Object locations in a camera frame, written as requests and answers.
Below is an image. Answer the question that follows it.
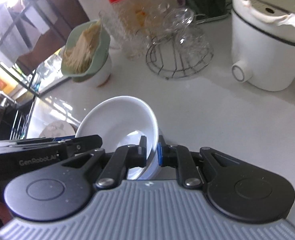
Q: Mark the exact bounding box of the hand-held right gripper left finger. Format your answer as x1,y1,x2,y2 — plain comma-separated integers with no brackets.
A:
60,135,148,190

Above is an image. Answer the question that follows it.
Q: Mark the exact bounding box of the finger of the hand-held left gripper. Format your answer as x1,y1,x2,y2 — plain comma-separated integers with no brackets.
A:
54,134,103,157

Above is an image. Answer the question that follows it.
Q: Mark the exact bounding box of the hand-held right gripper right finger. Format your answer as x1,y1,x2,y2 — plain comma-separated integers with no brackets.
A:
157,135,241,189

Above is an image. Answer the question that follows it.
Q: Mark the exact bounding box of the white ceramic bowl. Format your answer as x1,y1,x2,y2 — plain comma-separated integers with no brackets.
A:
76,95,163,181

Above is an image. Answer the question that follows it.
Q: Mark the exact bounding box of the roll-up sink drain rack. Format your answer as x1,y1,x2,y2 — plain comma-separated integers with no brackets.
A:
10,110,31,139

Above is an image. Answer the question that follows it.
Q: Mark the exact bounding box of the black kitchen sink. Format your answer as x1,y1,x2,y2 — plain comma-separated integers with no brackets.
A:
0,92,38,142

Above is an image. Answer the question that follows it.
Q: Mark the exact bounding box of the pale green bowl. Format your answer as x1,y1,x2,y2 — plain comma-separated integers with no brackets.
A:
61,20,111,83
70,67,100,83

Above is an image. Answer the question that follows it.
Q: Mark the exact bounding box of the black dish rack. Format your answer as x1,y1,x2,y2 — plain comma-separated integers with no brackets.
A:
0,0,90,98

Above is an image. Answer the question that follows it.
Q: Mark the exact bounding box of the white footed bowl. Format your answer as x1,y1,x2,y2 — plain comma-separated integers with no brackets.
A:
88,52,112,88

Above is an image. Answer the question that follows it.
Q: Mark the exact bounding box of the orange detergent bottle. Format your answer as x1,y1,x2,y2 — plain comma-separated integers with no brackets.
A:
0,65,15,95

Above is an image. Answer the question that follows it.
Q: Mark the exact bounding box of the bundle of dry noodles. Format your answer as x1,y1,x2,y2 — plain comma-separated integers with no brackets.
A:
63,20,102,73

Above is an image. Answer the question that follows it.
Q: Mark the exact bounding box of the clear glass cup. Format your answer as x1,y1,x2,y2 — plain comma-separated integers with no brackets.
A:
176,31,211,60
164,7,205,34

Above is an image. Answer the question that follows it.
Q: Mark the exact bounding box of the white electric cooker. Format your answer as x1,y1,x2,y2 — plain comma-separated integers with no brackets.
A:
229,0,295,92

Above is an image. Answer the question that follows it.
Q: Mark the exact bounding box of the wire cup rack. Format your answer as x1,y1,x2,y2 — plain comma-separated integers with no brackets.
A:
146,27,214,80

